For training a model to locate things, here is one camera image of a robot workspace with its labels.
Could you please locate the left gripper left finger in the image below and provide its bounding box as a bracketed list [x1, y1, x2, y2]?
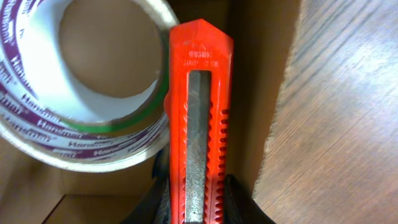
[121, 146, 170, 224]

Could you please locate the brown cardboard box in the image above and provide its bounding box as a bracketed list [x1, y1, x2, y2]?
[1, 1, 300, 223]

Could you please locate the orange utility knife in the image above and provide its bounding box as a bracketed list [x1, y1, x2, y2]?
[164, 19, 233, 223]

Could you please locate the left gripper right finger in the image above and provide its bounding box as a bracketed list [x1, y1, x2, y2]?
[224, 174, 275, 224]

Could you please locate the cream masking tape roll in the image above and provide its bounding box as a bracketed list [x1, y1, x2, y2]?
[1, 0, 178, 172]

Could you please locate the green tape roll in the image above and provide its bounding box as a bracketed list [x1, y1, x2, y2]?
[59, 72, 169, 136]

